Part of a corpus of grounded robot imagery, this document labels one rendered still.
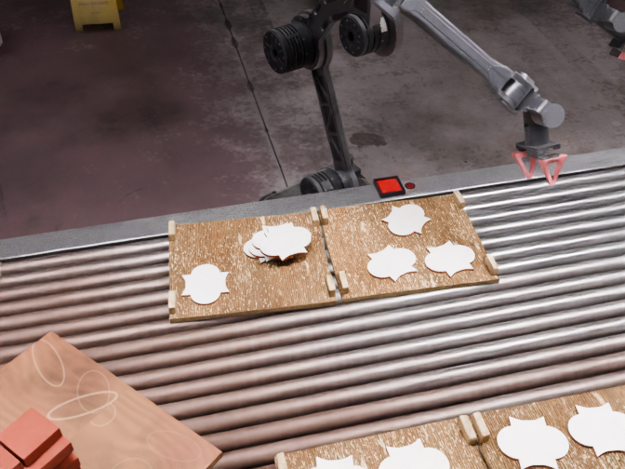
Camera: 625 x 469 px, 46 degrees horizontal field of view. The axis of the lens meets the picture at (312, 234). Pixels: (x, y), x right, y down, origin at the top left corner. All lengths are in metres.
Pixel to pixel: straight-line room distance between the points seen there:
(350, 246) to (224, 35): 3.30
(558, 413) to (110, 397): 0.94
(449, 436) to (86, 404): 0.74
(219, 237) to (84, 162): 2.10
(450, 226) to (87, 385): 1.04
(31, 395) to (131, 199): 2.20
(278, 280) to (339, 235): 0.23
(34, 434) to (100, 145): 3.02
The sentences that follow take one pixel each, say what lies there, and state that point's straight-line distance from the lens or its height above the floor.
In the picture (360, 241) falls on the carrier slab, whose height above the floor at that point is 0.94.
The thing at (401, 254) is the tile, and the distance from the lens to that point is 1.95.
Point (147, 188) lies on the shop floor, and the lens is 3.77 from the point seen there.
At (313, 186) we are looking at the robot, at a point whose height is 0.40.
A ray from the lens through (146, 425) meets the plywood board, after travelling 1.51.
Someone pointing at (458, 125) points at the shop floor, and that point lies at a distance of 4.22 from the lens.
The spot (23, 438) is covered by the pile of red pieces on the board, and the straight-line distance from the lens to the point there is 1.24.
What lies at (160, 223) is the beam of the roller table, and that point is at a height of 0.92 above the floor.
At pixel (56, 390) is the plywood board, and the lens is 1.61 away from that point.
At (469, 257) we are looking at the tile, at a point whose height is 0.94.
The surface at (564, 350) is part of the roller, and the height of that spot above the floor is 0.92.
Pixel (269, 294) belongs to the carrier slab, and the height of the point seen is 0.94.
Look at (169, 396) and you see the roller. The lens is 1.70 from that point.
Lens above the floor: 2.27
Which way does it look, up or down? 42 degrees down
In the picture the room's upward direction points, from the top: straight up
